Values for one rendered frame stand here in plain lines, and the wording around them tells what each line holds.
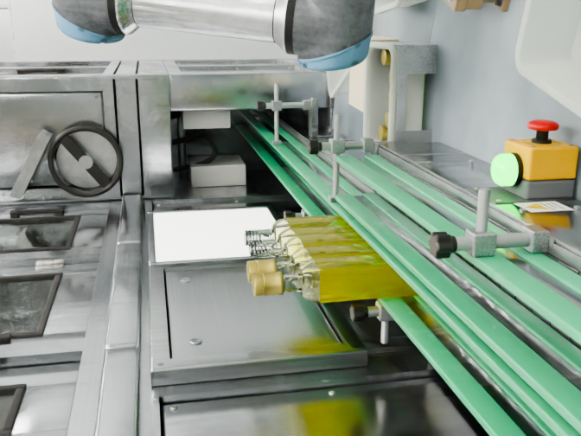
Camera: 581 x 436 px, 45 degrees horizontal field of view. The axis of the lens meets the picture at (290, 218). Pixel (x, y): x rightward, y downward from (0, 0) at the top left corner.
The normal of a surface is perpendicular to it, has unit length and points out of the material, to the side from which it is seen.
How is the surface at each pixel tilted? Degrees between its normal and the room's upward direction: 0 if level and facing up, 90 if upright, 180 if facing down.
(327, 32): 68
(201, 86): 90
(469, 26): 0
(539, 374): 90
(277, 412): 91
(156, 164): 90
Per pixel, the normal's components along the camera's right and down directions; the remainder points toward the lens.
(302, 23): -0.19, 0.42
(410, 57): 0.20, 0.27
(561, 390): 0.00, -0.96
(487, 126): -0.98, 0.05
